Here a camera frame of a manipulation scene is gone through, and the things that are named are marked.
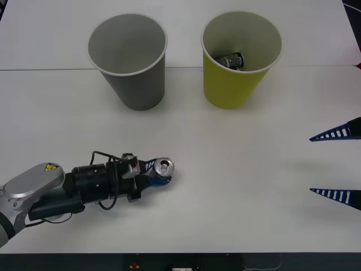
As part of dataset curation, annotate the dark crushed drink can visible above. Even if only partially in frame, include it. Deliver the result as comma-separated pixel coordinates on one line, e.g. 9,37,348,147
216,51,245,70

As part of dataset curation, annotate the thin white cable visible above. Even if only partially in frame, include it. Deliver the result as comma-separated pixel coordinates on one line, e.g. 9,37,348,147
241,252,283,271

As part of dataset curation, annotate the silver drink can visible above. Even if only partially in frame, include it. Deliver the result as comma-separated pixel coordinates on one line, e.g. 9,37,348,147
146,156,176,182

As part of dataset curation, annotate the grey plastic bin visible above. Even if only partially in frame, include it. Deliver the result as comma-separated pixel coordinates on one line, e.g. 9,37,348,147
86,13,169,111

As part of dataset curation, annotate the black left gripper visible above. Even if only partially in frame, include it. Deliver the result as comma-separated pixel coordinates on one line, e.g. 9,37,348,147
107,158,173,203

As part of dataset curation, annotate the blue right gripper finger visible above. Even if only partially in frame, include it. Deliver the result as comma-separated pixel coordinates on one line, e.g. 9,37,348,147
309,116,361,142
309,187,361,211

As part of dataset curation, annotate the yellow-green plastic bin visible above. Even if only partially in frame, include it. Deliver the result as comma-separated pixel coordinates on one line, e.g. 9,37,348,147
200,11,284,110

